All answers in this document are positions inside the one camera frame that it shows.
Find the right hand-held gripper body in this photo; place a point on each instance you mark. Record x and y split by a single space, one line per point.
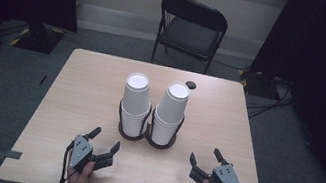
223 180

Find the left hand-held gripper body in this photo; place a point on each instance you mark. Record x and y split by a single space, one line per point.
81 153

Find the black double cup holder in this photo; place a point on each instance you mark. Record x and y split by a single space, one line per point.
145 136

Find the single white paper cup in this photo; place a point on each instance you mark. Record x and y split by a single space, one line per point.
173 101

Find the person's left hand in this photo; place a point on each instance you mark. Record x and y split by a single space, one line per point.
79 180

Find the grey tape strip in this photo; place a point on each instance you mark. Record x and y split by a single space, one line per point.
9 154

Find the small black floor item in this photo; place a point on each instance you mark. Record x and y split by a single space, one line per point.
42 79

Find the black round table cap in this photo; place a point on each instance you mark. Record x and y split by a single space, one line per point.
191 85

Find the black stand base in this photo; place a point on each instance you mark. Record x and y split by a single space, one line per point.
38 39
255 84

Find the black folding chair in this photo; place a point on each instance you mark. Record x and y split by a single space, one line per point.
191 35

